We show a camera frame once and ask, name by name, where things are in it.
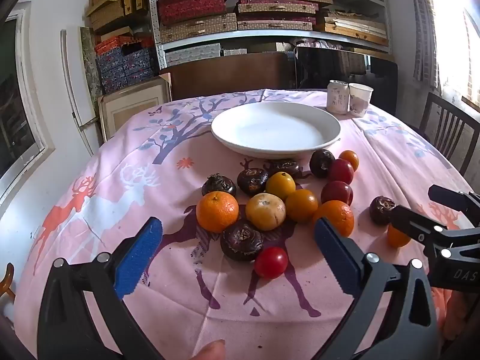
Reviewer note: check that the patterned white jar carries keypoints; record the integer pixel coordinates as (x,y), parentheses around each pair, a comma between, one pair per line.
(337,97)

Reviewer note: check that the white metal shelf rack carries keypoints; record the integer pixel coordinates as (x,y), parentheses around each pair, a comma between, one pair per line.
(153,15)

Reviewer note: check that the pale yellow round fruit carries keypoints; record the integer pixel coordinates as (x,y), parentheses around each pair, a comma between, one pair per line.
(265,212)

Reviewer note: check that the stack of woven flat boxes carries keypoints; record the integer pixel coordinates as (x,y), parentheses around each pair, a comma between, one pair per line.
(198,24)

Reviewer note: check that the bright window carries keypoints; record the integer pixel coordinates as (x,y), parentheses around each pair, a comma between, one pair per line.
(457,45)

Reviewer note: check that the dark red round fruit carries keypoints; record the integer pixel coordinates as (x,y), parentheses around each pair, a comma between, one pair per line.
(342,171)
(336,192)

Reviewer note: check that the large dark water chestnut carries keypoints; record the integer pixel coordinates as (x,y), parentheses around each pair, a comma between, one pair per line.
(241,240)

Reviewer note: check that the orange-red patterned box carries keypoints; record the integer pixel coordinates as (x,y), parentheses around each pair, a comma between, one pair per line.
(112,43)

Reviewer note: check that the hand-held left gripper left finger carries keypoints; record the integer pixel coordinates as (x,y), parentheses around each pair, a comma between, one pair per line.
(138,258)

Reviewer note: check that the grey marble slab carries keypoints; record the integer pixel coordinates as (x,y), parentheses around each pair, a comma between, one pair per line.
(90,60)

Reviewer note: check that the black panel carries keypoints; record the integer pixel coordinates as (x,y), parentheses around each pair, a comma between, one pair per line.
(318,65)

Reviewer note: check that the red cherry tomato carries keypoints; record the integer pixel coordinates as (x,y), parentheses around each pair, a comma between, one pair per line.
(270,262)

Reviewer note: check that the pink cloth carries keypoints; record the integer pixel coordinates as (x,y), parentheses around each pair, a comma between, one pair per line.
(318,44)

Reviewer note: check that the large mandarin orange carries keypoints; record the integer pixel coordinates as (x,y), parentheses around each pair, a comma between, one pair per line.
(217,211)

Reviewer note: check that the orange curved object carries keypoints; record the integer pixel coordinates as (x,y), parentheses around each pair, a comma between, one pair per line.
(6,283)

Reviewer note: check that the orange-yellow tomato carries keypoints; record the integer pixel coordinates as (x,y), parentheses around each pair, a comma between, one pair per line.
(302,205)

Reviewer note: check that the white board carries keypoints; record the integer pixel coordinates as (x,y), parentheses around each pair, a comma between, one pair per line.
(75,93)

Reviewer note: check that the dark wooden chair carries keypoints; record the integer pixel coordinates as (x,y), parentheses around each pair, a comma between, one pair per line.
(446,123)

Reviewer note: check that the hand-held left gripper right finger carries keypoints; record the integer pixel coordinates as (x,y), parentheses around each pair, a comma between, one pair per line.
(333,255)

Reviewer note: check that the checked curtain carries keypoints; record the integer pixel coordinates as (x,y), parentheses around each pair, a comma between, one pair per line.
(423,26)

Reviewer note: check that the person's left hand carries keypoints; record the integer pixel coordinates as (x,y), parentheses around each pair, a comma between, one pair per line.
(210,350)

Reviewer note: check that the beige picture frame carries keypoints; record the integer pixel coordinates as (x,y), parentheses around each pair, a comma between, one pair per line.
(131,105)

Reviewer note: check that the stack of blue patterned boxes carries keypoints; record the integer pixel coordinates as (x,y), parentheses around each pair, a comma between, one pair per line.
(123,69)

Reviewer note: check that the pink deer print tablecloth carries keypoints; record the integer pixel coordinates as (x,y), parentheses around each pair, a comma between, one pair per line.
(131,202)

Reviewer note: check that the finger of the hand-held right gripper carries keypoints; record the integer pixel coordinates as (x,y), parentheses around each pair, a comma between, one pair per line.
(450,197)
(412,225)

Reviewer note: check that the white framed window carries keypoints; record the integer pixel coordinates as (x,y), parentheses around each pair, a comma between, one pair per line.
(18,101)

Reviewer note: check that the white patterned flat boxes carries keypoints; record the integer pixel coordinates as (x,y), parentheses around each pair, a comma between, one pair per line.
(191,54)

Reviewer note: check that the white paper cup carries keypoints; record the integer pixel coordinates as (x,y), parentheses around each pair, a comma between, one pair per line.
(360,99)

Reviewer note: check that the brown wooden cabinet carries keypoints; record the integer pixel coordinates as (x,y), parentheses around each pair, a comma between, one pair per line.
(225,75)

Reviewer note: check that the stack of brown cardboard boxes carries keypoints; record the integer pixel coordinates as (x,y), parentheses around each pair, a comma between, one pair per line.
(112,5)

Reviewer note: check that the white ceramic plate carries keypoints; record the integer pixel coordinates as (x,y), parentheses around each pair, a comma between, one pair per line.
(277,127)

